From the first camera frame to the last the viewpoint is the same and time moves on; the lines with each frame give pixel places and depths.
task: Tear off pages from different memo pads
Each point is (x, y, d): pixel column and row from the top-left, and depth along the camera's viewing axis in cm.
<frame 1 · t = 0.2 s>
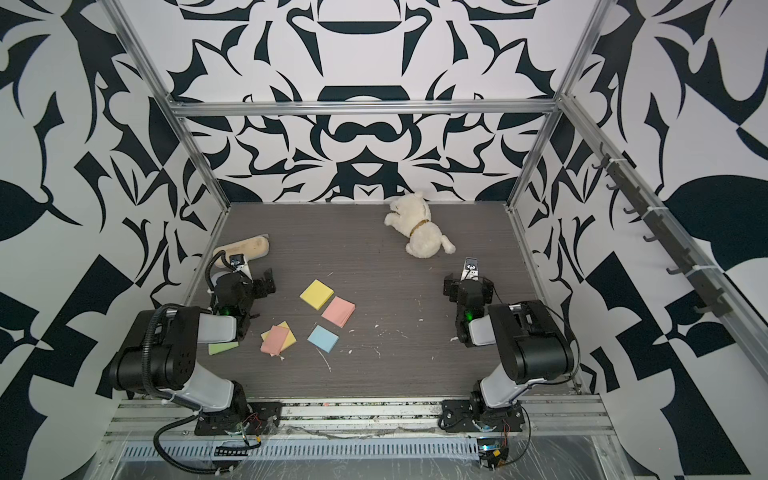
left hand: (250, 268, 94), fingers open
right hand: (469, 271, 94), fingers open
white plush dog toy: (410, 215, 106), point 11 cm above the table
yellow memo pad: (317, 294, 97), on the table
pink memo pad: (338, 311, 94), on the table
blue memo pad: (323, 338, 89), on the table

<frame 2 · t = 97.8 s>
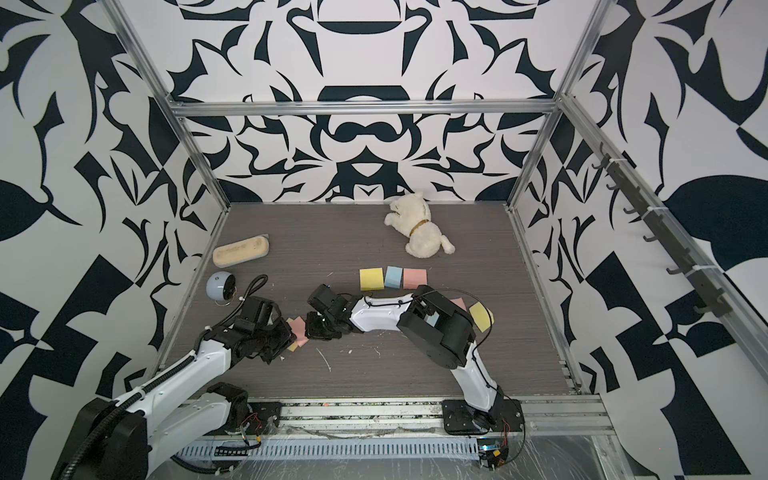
left hand: (296, 330, 87), fingers closed
right hand: (301, 331, 86), fingers closed
yellow memo pad: (371, 279, 101), on the table
pink memo pad: (412, 278, 101), on the table
blue memo pad: (393, 277, 101), on the table
grey round speaker: (221, 286, 91), point 8 cm above the table
the other named things where they were.

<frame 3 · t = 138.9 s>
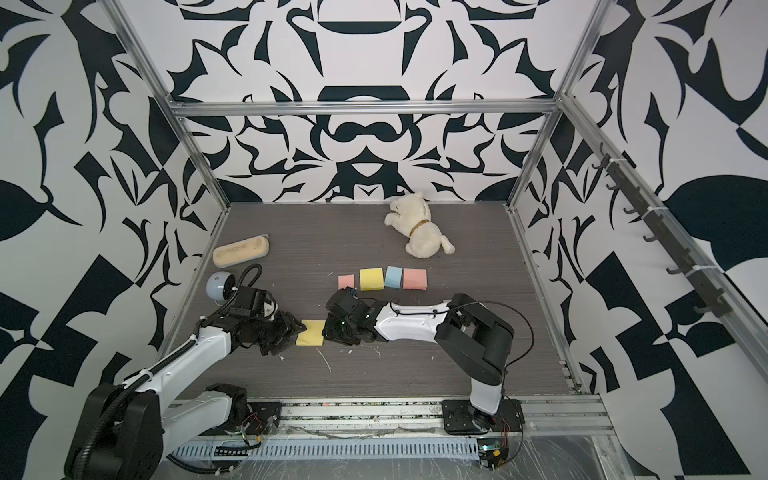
left hand: (299, 327, 86), fingers open
right hand: (320, 331, 83), fingers open
the named things where they were.

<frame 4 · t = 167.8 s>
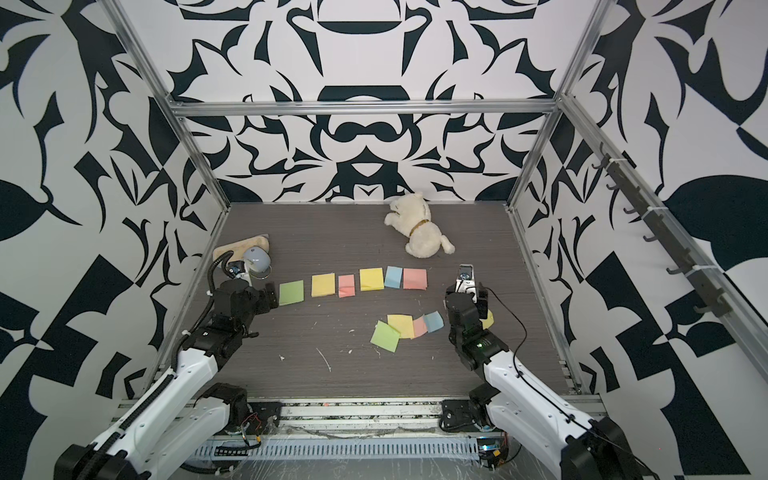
left hand: (252, 282, 83), fingers open
right hand: (468, 281, 83), fingers open
grey round speaker: (258, 262, 98), point 7 cm above the table
green memo pad: (291, 292, 98), on the table
torn green memo page: (385, 336, 89), on the table
torn yellow page: (403, 323, 91), on the table
torn pink page: (420, 327, 91), on the table
torn blue memo page: (434, 321, 92), on the table
the other named things where they were.

